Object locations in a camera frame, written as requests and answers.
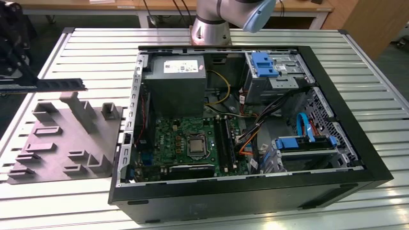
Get orange wires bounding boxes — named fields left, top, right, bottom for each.
left=239, top=138, right=259, bottom=158

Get grey power supply unit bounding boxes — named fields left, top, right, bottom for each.
left=141, top=55, right=208, bottom=118

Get black open PC case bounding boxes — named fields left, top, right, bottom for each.
left=108, top=45, right=394, bottom=225

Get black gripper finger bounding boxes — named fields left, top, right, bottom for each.
left=4, top=45, right=40, bottom=93

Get RAM stick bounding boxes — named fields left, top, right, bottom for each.
left=0, top=78, right=88, bottom=94
left=223, top=115, right=239, bottom=170

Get green motherboard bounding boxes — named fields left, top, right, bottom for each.
left=127, top=115, right=256, bottom=180

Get hard disk in blue carrier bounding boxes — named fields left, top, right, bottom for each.
left=275, top=135, right=339, bottom=151

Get wooden desk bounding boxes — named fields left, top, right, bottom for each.
left=19, top=0, right=335, bottom=31

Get silver CPU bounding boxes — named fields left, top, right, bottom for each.
left=188, top=138, right=207, bottom=154

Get wooden cabinet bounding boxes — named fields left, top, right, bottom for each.
left=325, top=0, right=409, bottom=60

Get grey parts rack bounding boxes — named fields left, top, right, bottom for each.
left=5, top=92, right=129, bottom=186

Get metal drive cage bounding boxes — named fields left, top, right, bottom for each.
left=244, top=51, right=317, bottom=104

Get blue SATA cable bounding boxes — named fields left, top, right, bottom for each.
left=296, top=112, right=317, bottom=142

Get black graphics card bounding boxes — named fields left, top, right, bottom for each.
left=159, top=163, right=216, bottom=180

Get yellow wire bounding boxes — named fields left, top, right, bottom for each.
left=204, top=69, right=232, bottom=105

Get blue optical drive latch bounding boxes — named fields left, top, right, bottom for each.
left=252, top=52, right=280, bottom=78

